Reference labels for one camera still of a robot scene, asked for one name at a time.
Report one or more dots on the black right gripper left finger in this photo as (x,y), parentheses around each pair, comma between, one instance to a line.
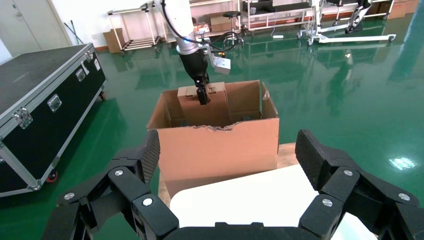
(122,188)

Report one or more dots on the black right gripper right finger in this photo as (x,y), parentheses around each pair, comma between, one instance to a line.
(361,198)

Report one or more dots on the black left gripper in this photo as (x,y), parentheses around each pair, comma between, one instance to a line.
(195,66)

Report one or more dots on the small plain cardboard box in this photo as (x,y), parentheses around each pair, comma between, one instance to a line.
(212,112)

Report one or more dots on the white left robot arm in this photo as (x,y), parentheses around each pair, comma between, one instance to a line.
(179,20)

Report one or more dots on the large open cardboard box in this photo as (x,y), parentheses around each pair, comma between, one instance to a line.
(215,152)

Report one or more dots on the black foam insert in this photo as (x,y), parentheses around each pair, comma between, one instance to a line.
(180,124)
(250,118)

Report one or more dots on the brown carton under bench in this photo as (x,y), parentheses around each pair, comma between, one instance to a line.
(220,24)

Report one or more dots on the metal tube trolley rack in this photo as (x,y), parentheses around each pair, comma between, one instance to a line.
(140,41)

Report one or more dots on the black stool with chrome base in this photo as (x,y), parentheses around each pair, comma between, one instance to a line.
(233,15)

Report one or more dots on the black aluminium-trimmed flight case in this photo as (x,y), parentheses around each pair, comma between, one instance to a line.
(49,132)

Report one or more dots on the white power strip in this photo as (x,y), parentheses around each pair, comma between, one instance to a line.
(278,36)

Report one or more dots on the black and white machine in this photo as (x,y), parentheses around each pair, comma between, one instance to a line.
(356,20)

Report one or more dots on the beige door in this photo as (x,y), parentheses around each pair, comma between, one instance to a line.
(33,26)

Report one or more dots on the stacked brown cartons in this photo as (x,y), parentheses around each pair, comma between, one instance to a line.
(397,10)

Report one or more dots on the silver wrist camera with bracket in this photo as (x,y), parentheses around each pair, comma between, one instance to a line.
(222,66)

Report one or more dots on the white tube workbench frame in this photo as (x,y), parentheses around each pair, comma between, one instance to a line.
(265,24)

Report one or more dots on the brown carton by wall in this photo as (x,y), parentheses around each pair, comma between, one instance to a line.
(114,41)

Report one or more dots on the white wheeled stand frame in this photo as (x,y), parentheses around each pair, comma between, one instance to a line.
(351,39)

